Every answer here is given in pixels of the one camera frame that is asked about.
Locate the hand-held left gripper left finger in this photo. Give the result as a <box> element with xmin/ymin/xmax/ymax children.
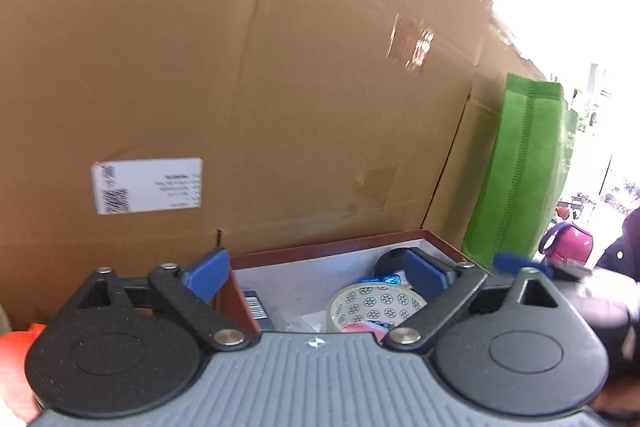
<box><xmin>75</xmin><ymin>247</ymin><xmax>251</xmax><ymax>352</ymax></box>

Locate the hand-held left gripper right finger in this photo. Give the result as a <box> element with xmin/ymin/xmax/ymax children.
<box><xmin>382</xmin><ymin>248</ymin><xmax>564</xmax><ymax>354</ymax></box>

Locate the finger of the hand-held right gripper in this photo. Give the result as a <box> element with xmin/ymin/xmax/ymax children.
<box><xmin>492</xmin><ymin>251</ymin><xmax>540</xmax><ymax>276</ymax></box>

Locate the red-rimmed white storage box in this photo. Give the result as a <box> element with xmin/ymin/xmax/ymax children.
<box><xmin>215</xmin><ymin>229</ymin><xmax>493</xmax><ymax>338</ymax></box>

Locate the black tape roll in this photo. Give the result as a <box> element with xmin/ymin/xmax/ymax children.
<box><xmin>375</xmin><ymin>248</ymin><xmax>417</xmax><ymax>283</ymax></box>

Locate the small blue patterned packet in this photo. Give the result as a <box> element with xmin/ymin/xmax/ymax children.
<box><xmin>357</xmin><ymin>273</ymin><xmax>404</xmax><ymax>289</ymax></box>

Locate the pink water bottle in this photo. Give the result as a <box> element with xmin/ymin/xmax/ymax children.
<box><xmin>537</xmin><ymin>221</ymin><xmax>595</xmax><ymax>269</ymax></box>

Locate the person's dark jacket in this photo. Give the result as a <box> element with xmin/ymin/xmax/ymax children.
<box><xmin>594</xmin><ymin>206</ymin><xmax>640</xmax><ymax>282</ymax></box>

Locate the blue barcode box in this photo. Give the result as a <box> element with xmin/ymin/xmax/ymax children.
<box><xmin>241</xmin><ymin>289</ymin><xmax>277</xmax><ymax>333</ymax></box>

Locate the pink flat packet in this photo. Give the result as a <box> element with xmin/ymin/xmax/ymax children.
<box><xmin>344</xmin><ymin>319</ymin><xmax>390</xmax><ymax>334</ymax></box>

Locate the green fabric tote bag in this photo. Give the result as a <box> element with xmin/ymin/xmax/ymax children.
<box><xmin>461</xmin><ymin>72</ymin><xmax>581</xmax><ymax>271</ymax></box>

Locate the narrow brown cardboard box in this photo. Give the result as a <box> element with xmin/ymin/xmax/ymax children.
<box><xmin>422</xmin><ymin>0</ymin><xmax>551</xmax><ymax>258</ymax></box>

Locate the orange plastic object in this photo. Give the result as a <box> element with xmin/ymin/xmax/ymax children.
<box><xmin>0</xmin><ymin>322</ymin><xmax>47</xmax><ymax>424</ymax></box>

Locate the large brown cardboard box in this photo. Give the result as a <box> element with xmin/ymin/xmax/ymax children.
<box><xmin>0</xmin><ymin>0</ymin><xmax>497</xmax><ymax>325</ymax></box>

